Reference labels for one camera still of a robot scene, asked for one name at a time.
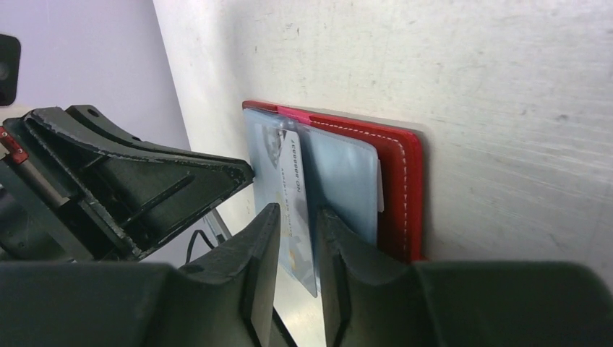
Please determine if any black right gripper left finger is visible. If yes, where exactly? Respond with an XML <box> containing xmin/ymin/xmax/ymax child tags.
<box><xmin>1</xmin><ymin>203</ymin><xmax>280</xmax><ymax>346</ymax></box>

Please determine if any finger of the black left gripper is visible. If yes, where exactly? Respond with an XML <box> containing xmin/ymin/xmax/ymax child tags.
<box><xmin>1</xmin><ymin>105</ymin><xmax>254</xmax><ymax>261</ymax></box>

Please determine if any silver VIP card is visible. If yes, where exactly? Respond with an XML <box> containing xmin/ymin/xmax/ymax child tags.
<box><xmin>258</xmin><ymin>125</ymin><xmax>318</xmax><ymax>297</ymax></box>

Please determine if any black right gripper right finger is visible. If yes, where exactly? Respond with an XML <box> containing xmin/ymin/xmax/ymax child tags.
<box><xmin>317</xmin><ymin>207</ymin><xmax>612</xmax><ymax>346</ymax></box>

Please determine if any red leather card holder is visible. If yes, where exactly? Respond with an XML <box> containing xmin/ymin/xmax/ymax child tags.
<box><xmin>242</xmin><ymin>100</ymin><xmax>424</xmax><ymax>264</ymax></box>

